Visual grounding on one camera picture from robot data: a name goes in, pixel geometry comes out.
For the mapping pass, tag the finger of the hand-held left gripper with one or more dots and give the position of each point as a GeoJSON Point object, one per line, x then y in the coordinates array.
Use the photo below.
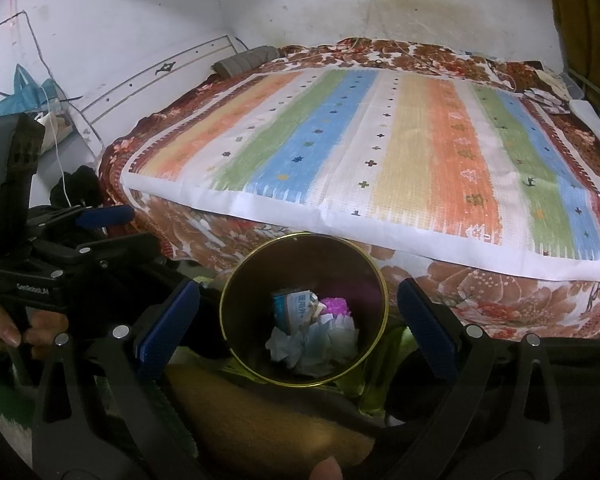
{"type": "Point", "coordinates": [107, 216]}
{"type": "Point", "coordinates": [125, 250]}

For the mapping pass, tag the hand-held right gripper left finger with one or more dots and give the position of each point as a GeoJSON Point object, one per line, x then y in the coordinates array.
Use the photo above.
{"type": "Point", "coordinates": [172, 327]}

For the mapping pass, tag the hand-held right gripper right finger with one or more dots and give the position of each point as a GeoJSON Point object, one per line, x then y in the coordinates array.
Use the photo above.
{"type": "Point", "coordinates": [427, 327]}

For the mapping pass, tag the pink plastic bag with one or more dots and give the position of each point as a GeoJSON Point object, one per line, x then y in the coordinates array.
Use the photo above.
{"type": "Point", "coordinates": [336, 306]}

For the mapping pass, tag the blue face mask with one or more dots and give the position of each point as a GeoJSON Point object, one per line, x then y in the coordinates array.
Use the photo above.
{"type": "Point", "coordinates": [332, 345]}

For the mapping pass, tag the white tissue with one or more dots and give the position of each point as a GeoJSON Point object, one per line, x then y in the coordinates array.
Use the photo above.
{"type": "Point", "coordinates": [285, 347]}

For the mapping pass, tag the white printed carton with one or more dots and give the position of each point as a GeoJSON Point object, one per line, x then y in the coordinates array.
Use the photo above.
{"type": "Point", "coordinates": [294, 310]}

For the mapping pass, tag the dark gold-rimmed waste bin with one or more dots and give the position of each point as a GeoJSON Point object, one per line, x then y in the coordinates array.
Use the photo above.
{"type": "Point", "coordinates": [300, 265]}

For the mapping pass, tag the person's left hand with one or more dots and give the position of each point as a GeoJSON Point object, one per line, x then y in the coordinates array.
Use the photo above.
{"type": "Point", "coordinates": [0, 322]}

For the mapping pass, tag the black garment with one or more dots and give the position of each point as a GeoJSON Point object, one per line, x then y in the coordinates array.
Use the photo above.
{"type": "Point", "coordinates": [75, 185]}

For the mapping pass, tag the green cloth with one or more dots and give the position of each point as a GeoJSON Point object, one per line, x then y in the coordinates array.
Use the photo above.
{"type": "Point", "coordinates": [380, 360]}

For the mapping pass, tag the striped colourful bed cover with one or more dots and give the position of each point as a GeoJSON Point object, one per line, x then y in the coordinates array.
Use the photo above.
{"type": "Point", "coordinates": [480, 300]}

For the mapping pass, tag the blue bag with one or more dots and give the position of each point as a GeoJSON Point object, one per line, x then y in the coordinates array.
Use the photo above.
{"type": "Point", "coordinates": [22, 95]}

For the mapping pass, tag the brown cloth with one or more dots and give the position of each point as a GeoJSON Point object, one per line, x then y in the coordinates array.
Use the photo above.
{"type": "Point", "coordinates": [260, 420]}

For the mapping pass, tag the white bed headboard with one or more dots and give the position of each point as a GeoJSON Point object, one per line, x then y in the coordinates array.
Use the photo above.
{"type": "Point", "coordinates": [155, 82]}

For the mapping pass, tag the striped colourful bed mat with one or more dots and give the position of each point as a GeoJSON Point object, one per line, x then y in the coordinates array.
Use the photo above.
{"type": "Point", "coordinates": [380, 160]}

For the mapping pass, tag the grey folded cloth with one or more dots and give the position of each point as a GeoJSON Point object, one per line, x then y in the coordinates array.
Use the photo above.
{"type": "Point", "coordinates": [245, 61]}

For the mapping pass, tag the pile of small packets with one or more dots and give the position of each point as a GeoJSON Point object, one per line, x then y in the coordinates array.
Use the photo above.
{"type": "Point", "coordinates": [545, 100]}

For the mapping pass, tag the white folded cloth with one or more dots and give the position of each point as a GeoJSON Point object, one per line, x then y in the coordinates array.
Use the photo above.
{"type": "Point", "coordinates": [595, 122]}

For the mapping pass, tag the cream cloth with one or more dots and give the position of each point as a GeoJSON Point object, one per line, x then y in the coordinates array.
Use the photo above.
{"type": "Point", "coordinates": [552, 80]}

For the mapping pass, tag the metal bed rail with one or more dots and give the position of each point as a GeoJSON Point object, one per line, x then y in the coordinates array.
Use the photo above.
{"type": "Point", "coordinates": [592, 87]}

